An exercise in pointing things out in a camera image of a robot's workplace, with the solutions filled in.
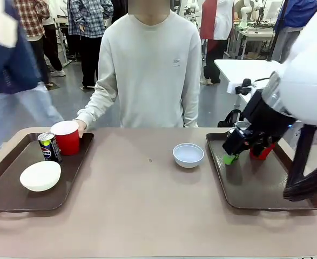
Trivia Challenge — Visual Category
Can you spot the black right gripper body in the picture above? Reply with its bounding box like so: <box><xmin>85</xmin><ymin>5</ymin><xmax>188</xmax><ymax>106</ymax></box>
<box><xmin>241</xmin><ymin>90</ymin><xmax>296</xmax><ymax>141</ymax></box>

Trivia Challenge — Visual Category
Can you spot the red plastic cup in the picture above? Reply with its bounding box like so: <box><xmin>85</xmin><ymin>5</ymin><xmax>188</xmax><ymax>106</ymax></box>
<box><xmin>50</xmin><ymin>120</ymin><xmax>82</xmax><ymax>156</ymax></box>
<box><xmin>249</xmin><ymin>142</ymin><xmax>276</xmax><ymax>161</ymax></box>

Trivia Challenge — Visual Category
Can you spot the white shallow bowl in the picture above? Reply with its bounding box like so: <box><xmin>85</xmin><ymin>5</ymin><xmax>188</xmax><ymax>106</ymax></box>
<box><xmin>19</xmin><ymin>161</ymin><xmax>62</xmax><ymax>193</ymax></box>

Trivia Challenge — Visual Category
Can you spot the person's right forearm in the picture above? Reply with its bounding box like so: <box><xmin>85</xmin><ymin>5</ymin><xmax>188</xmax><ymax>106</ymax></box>
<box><xmin>77</xmin><ymin>78</ymin><xmax>119</xmax><ymax>130</ymax></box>

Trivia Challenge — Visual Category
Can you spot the person's left forearm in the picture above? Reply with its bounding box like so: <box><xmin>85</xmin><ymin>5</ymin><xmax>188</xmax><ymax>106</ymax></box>
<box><xmin>181</xmin><ymin>80</ymin><xmax>201</xmax><ymax>128</ymax></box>

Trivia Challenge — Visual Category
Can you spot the person's right hand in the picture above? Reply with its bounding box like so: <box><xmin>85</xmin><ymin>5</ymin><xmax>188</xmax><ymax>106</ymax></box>
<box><xmin>72</xmin><ymin>119</ymin><xmax>87</xmax><ymax>139</ymax></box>

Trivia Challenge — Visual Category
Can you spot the black chair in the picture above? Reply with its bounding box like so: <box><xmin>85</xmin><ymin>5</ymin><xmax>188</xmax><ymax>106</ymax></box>
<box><xmin>217</xmin><ymin>109</ymin><xmax>246</xmax><ymax>128</ymax></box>

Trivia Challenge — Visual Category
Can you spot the brown plastic tray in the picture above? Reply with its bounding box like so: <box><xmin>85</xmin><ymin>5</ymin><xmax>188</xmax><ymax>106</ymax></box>
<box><xmin>0</xmin><ymin>132</ymin><xmax>95</xmax><ymax>212</ymax></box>
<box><xmin>205</xmin><ymin>132</ymin><xmax>317</xmax><ymax>211</ymax></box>

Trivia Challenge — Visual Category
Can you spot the white bowl bluish inside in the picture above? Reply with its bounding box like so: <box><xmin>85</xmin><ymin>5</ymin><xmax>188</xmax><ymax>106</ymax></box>
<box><xmin>172</xmin><ymin>142</ymin><xmax>205</xmax><ymax>169</ymax></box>

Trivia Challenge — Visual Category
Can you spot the white side table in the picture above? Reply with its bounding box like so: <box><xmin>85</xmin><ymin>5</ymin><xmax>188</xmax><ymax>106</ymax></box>
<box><xmin>214</xmin><ymin>59</ymin><xmax>283</xmax><ymax>110</ymax></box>

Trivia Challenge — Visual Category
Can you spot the passer-by in navy jacket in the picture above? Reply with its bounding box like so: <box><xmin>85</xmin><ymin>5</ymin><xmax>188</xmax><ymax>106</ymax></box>
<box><xmin>0</xmin><ymin>0</ymin><xmax>65</xmax><ymax>127</ymax></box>

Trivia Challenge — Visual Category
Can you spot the grey background workbench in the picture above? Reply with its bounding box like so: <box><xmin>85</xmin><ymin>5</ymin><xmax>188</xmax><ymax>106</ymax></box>
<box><xmin>232</xmin><ymin>23</ymin><xmax>275</xmax><ymax>60</ymax></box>

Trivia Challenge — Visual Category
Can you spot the bystander in blue jacket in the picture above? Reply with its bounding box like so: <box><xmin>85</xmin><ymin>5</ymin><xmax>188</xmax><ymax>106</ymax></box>
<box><xmin>271</xmin><ymin>0</ymin><xmax>317</xmax><ymax>64</ymax></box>

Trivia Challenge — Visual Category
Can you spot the bystander in black trousers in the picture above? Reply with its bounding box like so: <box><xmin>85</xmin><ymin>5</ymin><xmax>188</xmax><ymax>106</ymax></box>
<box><xmin>41</xmin><ymin>0</ymin><xmax>67</xmax><ymax>78</ymax></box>

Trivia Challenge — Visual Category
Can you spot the bystander in red white vest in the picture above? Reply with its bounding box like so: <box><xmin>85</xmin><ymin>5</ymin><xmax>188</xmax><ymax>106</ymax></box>
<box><xmin>200</xmin><ymin>0</ymin><xmax>235</xmax><ymax>86</ymax></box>

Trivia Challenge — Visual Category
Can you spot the bystander in red plaid shirt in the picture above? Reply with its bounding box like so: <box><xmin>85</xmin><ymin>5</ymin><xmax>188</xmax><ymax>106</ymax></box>
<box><xmin>12</xmin><ymin>0</ymin><xmax>51</xmax><ymax>86</ymax></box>

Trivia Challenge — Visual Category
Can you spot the person in beige sweatshirt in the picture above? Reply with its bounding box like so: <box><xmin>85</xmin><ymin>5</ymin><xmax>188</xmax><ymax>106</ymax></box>
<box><xmin>76</xmin><ymin>10</ymin><xmax>202</xmax><ymax>130</ymax></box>

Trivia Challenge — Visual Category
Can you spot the bystander in blue plaid shirt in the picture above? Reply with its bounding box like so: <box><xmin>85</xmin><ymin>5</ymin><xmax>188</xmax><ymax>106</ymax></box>
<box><xmin>68</xmin><ymin>0</ymin><xmax>114</xmax><ymax>89</ymax></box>

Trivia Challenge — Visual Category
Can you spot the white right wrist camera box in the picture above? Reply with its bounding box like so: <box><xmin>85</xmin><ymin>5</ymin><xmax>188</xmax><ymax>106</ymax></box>
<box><xmin>227</xmin><ymin>78</ymin><xmax>257</xmax><ymax>96</ymax></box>

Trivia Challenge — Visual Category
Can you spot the black braided cable bundle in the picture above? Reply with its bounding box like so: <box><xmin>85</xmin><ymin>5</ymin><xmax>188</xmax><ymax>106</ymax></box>
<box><xmin>282</xmin><ymin>124</ymin><xmax>317</xmax><ymax>202</ymax></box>

